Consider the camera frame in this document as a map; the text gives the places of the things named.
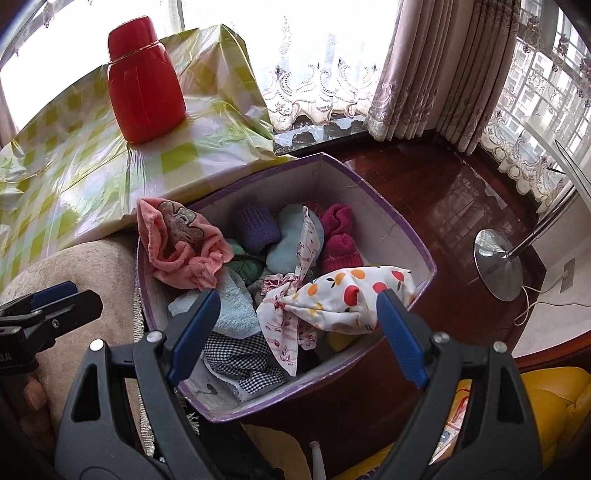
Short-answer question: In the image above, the red thermos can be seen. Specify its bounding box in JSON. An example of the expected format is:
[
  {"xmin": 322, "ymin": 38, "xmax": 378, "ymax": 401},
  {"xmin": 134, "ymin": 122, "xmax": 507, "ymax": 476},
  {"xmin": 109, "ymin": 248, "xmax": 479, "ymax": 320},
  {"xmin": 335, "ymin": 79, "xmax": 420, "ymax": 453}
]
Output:
[{"xmin": 107, "ymin": 16, "xmax": 187, "ymax": 145}]

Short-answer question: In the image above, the magenta knitted cloth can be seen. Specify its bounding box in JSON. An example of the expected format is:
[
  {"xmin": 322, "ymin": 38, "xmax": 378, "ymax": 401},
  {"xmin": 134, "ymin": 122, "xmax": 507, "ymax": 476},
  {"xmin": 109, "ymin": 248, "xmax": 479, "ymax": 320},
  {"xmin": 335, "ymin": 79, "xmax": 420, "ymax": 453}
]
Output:
[{"xmin": 318, "ymin": 203, "xmax": 365, "ymax": 274}]

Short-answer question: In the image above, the dark marble window sill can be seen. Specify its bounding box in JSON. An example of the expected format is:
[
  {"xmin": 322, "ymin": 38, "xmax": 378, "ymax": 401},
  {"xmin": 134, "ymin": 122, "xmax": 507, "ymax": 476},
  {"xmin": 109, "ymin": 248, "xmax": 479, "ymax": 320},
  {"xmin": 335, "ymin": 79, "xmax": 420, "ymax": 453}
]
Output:
[{"xmin": 272, "ymin": 113, "xmax": 370, "ymax": 155}]

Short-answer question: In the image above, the tan sheet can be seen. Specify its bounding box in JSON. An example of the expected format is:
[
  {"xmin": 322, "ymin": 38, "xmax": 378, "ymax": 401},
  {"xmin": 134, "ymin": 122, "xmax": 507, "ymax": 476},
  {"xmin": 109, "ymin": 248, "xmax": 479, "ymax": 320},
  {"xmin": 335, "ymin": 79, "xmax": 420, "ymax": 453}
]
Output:
[{"xmin": 242, "ymin": 424, "xmax": 312, "ymax": 480}]

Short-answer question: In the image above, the white floral cloth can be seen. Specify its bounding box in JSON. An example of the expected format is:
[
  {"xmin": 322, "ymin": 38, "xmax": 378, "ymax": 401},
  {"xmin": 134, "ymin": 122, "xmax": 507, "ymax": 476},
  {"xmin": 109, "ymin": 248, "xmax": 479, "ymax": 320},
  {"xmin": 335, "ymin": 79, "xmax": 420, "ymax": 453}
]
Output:
[{"xmin": 256, "ymin": 206, "xmax": 326, "ymax": 377}]

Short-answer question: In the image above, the light blue towel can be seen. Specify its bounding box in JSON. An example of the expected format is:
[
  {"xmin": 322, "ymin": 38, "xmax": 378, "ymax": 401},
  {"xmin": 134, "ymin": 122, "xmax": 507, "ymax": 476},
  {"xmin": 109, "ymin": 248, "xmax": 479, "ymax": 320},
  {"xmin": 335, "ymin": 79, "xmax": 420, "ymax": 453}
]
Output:
[{"xmin": 167, "ymin": 270, "xmax": 264, "ymax": 337}]

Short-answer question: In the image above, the chrome floor lamp stand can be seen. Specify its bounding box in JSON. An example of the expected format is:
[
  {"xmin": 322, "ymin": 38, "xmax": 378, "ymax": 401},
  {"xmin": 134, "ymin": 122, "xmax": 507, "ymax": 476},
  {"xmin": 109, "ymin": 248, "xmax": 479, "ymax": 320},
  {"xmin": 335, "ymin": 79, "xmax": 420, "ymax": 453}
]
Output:
[{"xmin": 474, "ymin": 185, "xmax": 578, "ymax": 302}]

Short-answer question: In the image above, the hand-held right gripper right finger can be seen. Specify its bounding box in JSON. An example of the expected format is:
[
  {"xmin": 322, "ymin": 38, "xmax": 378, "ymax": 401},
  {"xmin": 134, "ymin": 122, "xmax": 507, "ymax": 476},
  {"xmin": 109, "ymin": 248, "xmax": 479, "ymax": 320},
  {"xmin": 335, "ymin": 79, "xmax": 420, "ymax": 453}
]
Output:
[{"xmin": 369, "ymin": 289, "xmax": 543, "ymax": 480}]

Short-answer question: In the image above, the white plastic rod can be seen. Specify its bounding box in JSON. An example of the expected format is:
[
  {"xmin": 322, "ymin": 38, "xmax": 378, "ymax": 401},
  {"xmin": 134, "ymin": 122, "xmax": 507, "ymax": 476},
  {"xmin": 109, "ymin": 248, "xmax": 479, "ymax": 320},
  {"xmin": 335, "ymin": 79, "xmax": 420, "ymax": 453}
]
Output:
[{"xmin": 308, "ymin": 440, "xmax": 327, "ymax": 480}]

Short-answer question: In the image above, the purple cardboard box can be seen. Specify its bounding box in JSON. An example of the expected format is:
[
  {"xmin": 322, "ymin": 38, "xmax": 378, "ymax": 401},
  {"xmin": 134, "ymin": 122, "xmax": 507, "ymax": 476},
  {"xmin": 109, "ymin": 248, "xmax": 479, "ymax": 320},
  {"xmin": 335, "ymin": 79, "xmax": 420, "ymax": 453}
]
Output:
[{"xmin": 135, "ymin": 153, "xmax": 438, "ymax": 424}]

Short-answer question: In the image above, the green checkered plastic tablecloth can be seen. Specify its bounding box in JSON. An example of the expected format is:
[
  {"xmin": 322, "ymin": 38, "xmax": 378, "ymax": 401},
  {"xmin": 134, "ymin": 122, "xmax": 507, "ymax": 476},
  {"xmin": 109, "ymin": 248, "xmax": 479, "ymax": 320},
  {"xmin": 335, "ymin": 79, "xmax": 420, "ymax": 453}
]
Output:
[{"xmin": 0, "ymin": 23, "xmax": 296, "ymax": 287}]

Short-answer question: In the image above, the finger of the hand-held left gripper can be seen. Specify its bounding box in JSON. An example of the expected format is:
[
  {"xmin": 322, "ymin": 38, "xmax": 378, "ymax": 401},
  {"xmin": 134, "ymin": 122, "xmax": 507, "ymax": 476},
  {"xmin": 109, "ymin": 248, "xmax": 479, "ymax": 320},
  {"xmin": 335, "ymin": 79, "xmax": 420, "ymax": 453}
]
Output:
[
  {"xmin": 0, "ymin": 290, "xmax": 105, "ymax": 343},
  {"xmin": 0, "ymin": 281, "xmax": 77, "ymax": 315}
]

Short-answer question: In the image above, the white fruit print pouch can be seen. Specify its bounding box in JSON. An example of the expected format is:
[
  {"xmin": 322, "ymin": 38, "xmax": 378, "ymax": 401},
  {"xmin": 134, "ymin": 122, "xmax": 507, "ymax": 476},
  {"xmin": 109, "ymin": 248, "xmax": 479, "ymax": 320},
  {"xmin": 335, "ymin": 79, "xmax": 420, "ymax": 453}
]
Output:
[{"xmin": 278, "ymin": 265, "xmax": 417, "ymax": 334}]

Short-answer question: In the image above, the white power cable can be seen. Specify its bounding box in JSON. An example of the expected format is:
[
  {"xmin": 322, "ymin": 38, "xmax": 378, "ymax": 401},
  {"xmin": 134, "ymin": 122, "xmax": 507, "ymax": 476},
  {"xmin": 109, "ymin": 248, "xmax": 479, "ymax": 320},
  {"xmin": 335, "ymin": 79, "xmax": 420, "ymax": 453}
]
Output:
[{"xmin": 513, "ymin": 276, "xmax": 566, "ymax": 326}]

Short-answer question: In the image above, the cream scalloped lace curtain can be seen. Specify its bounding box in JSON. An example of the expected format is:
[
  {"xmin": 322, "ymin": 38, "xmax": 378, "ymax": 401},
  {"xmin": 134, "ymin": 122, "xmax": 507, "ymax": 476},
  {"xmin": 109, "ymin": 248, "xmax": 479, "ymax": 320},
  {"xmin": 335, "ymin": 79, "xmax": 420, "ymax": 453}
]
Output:
[{"xmin": 478, "ymin": 9, "xmax": 591, "ymax": 213}]

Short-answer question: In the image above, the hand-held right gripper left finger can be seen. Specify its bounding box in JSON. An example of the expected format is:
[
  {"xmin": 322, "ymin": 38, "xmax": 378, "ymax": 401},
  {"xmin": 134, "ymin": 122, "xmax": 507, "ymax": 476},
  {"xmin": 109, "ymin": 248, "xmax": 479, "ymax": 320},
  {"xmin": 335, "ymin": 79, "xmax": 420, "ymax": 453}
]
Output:
[{"xmin": 54, "ymin": 288, "xmax": 222, "ymax": 480}]

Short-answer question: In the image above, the beige embroidered curtain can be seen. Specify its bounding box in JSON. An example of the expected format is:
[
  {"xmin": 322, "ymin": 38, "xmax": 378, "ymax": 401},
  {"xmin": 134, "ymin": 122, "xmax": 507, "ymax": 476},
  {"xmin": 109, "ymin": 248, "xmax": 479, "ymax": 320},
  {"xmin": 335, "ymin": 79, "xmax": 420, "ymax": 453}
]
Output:
[{"xmin": 365, "ymin": 0, "xmax": 522, "ymax": 155}]

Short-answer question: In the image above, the yellow leather cushion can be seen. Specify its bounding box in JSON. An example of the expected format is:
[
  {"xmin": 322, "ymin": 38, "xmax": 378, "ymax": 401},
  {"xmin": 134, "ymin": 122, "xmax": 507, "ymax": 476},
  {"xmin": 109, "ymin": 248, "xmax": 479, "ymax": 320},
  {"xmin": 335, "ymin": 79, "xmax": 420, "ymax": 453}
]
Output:
[{"xmin": 332, "ymin": 367, "xmax": 591, "ymax": 480}]

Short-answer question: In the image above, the green towel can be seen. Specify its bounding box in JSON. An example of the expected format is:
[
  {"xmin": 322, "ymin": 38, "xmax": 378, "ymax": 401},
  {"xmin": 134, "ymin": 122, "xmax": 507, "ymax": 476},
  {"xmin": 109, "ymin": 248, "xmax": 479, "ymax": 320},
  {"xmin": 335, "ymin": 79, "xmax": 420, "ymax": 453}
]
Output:
[{"xmin": 226, "ymin": 240, "xmax": 269, "ymax": 284}]

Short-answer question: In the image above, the light blue fuzzy sock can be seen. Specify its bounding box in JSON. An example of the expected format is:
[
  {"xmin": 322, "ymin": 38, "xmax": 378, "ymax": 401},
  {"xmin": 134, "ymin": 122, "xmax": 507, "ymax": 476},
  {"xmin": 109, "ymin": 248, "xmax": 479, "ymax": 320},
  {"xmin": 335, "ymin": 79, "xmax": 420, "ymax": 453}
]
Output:
[{"xmin": 265, "ymin": 203, "xmax": 326, "ymax": 276}]

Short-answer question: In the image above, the purple knitted sock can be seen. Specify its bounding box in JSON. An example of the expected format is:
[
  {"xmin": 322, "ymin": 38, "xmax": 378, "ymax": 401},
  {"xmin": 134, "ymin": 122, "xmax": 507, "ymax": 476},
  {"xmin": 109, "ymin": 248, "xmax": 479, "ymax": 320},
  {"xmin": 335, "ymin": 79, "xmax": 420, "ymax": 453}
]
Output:
[{"xmin": 232, "ymin": 202, "xmax": 282, "ymax": 254}]

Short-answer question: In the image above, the pink towel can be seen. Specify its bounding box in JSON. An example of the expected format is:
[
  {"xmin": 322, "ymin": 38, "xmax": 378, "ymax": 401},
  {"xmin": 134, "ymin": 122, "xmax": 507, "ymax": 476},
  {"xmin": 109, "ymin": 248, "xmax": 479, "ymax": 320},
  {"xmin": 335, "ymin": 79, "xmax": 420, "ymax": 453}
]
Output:
[{"xmin": 136, "ymin": 198, "xmax": 235, "ymax": 291}]

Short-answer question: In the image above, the black white houndstooth cloth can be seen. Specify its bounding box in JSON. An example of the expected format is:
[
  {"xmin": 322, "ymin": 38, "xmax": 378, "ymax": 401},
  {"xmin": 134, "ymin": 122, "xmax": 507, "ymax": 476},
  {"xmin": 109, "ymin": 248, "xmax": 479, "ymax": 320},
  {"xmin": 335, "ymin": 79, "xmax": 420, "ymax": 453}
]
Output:
[{"xmin": 203, "ymin": 330, "xmax": 289, "ymax": 393}]

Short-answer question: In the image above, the person's left hand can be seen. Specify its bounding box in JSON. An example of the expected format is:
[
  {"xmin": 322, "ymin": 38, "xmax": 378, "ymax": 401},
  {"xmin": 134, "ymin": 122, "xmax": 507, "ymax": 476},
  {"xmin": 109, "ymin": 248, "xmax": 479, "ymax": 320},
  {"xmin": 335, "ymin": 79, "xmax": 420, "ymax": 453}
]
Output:
[{"xmin": 14, "ymin": 375, "xmax": 56, "ymax": 454}]

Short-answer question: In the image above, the white embroidered lace curtain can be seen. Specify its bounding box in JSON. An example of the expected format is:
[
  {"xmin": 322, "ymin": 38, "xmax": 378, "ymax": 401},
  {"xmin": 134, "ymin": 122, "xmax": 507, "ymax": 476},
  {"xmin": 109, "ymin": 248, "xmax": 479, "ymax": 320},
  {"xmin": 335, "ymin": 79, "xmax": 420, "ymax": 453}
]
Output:
[{"xmin": 259, "ymin": 14, "xmax": 384, "ymax": 132}]

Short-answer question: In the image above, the beige upholstered stool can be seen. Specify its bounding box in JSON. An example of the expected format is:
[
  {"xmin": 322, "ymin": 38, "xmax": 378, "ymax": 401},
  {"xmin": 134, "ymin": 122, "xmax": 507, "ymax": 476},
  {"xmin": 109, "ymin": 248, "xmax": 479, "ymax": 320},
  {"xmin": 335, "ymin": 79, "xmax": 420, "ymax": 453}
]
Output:
[{"xmin": 0, "ymin": 239, "xmax": 148, "ymax": 462}]

